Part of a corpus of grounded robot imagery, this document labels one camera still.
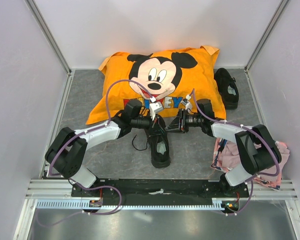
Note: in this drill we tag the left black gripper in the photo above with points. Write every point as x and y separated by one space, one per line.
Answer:
154 127

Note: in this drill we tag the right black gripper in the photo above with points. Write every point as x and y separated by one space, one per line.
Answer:
178 124

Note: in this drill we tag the black sneaker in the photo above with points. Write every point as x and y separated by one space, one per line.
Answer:
159 145
227 89

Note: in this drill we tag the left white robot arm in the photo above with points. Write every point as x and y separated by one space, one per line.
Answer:
68 149

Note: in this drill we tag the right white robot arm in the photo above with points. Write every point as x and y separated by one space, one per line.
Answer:
256 148

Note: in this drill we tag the orange Mickey Mouse pillow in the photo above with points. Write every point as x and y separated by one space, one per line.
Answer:
167 75

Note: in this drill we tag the pink crumpled cloth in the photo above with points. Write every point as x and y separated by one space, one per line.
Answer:
226 157

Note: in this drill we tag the white tape scrap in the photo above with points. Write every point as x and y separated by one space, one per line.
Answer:
160 192

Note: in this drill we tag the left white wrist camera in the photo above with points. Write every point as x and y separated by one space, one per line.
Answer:
154 107

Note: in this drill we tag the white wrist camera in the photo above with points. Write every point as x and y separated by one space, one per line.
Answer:
186 102
154 107

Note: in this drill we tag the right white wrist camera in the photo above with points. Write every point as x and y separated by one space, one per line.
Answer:
186 102

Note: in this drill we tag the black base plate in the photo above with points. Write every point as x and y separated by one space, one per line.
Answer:
172 192

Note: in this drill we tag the grey slotted cable duct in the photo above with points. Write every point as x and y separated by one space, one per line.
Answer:
85 204

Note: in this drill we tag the right aluminium frame post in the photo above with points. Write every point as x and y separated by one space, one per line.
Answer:
267 33

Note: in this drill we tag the aluminium frame post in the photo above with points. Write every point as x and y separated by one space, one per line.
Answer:
33 7
267 33

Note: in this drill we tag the left aluminium frame post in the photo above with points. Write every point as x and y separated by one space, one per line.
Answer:
33 7

